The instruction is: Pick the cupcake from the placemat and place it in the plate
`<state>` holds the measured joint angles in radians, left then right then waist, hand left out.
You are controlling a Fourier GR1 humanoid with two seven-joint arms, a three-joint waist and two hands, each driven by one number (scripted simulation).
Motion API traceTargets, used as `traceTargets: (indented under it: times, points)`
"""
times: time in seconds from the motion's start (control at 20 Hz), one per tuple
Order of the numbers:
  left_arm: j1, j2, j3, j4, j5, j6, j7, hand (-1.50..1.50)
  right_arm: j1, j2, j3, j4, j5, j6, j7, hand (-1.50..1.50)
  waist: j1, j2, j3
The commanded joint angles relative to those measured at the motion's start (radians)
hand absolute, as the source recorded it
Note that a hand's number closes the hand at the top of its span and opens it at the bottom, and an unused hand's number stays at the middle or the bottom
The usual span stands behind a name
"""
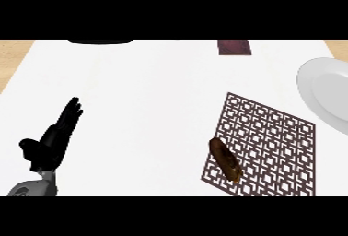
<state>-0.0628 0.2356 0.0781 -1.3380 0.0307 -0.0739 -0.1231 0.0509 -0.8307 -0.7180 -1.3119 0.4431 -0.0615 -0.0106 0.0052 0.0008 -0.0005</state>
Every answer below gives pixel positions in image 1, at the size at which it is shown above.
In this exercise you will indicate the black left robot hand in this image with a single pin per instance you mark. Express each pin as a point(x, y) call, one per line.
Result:
point(50, 144)

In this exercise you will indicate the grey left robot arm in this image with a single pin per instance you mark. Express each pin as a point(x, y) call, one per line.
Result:
point(34, 186)

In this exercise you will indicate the brown cupcake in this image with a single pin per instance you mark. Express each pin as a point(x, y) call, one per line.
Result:
point(226, 159)

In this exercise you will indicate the brown lattice placemat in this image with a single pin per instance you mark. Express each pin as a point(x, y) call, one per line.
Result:
point(272, 144)

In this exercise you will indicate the white plate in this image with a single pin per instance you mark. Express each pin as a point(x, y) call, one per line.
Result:
point(326, 92)

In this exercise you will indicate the black rounded object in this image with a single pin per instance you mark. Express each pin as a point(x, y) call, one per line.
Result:
point(101, 41)

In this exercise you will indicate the dark red rectangular object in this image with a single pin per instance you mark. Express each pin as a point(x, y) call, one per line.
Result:
point(233, 47)

